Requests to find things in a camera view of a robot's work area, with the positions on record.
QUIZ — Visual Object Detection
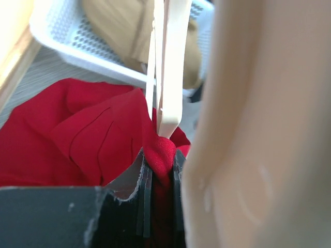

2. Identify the tan cloth in basket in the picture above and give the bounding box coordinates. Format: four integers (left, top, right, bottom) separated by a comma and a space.
82, 0, 202, 89

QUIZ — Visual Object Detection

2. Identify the white mesh basket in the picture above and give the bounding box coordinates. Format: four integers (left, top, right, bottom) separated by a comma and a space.
28, 0, 215, 98

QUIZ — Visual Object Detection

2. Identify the beige plastic hanger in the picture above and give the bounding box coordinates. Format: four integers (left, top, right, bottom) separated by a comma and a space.
144, 0, 331, 248

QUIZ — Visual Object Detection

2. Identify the red skirt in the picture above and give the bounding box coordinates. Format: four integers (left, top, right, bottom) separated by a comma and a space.
1, 79, 190, 247

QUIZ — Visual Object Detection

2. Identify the wooden clothes rack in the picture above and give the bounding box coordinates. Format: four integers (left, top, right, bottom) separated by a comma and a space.
1, 0, 41, 109

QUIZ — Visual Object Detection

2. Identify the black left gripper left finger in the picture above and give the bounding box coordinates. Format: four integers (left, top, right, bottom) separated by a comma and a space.
1, 152, 152, 247

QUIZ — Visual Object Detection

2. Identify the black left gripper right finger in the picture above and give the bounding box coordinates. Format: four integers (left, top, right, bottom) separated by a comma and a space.
172, 149, 186, 248

